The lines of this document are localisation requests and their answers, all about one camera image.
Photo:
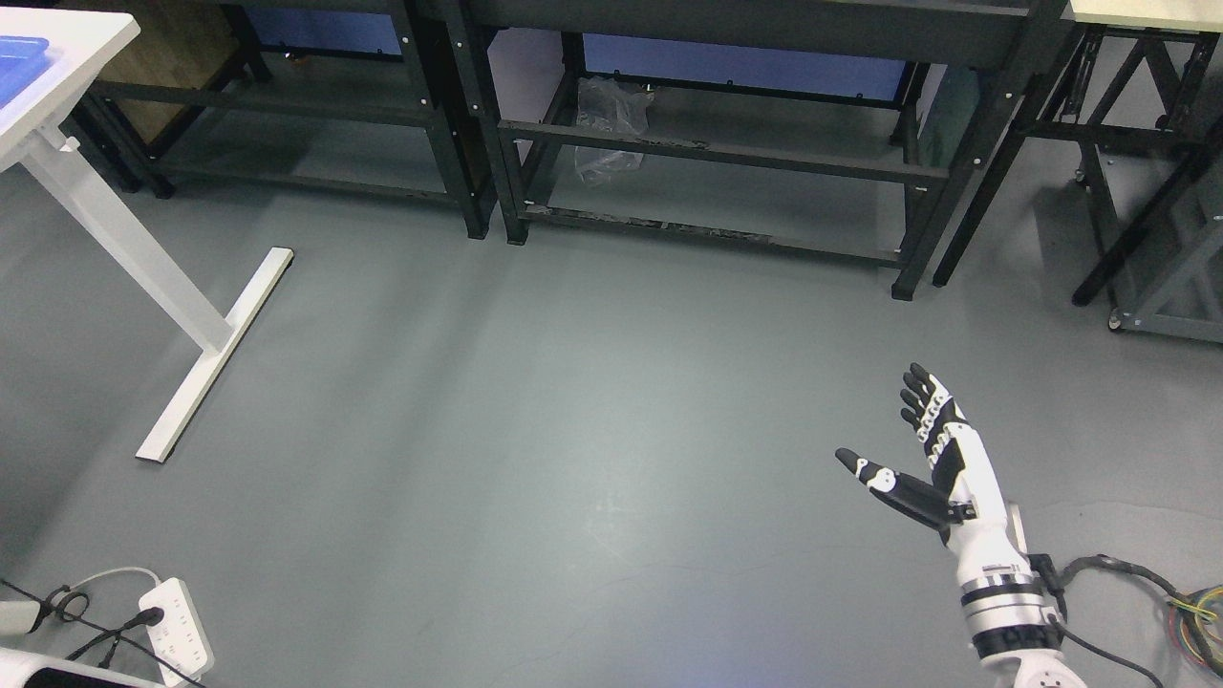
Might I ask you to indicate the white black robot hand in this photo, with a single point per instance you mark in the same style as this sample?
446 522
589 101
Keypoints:
962 501

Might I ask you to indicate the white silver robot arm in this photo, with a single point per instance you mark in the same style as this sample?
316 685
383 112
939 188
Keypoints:
1012 620

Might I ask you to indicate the black metal shelf rack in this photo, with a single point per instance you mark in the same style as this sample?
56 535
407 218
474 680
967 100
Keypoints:
964 66

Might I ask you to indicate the blue plastic tray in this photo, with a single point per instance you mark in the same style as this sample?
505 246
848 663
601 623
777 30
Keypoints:
23 60

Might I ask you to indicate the clear plastic bag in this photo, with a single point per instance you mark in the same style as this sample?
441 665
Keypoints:
604 105

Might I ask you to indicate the white power strip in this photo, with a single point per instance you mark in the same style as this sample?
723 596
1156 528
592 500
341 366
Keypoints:
177 636

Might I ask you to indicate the white box device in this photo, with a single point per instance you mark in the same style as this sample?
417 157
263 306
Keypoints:
26 669

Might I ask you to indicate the white standing desk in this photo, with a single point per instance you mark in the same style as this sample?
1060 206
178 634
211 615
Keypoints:
81 43

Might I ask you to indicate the right black table frame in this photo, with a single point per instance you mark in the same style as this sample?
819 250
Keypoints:
1120 80

